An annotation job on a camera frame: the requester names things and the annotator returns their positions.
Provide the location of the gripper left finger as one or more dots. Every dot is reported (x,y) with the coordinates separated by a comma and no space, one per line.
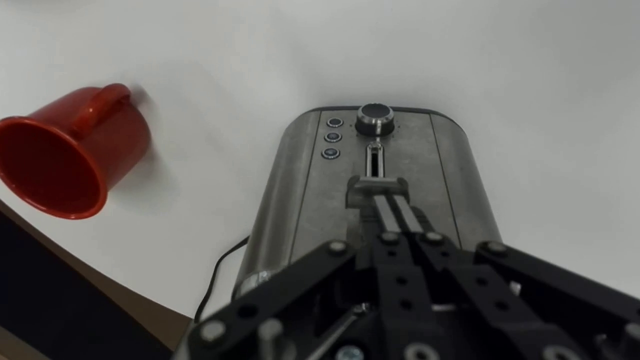
(280,295)

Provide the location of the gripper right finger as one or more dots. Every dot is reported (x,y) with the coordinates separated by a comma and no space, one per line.
(505,295)

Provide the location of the toaster lever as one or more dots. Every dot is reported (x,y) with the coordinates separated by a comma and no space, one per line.
(372,186)

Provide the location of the silver toaster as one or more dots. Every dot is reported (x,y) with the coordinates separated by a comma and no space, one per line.
(325,200)

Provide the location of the toaster knob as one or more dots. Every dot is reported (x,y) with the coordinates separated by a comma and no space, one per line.
(375,119)

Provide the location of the red mug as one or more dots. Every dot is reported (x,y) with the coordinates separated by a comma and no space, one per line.
(70,150)

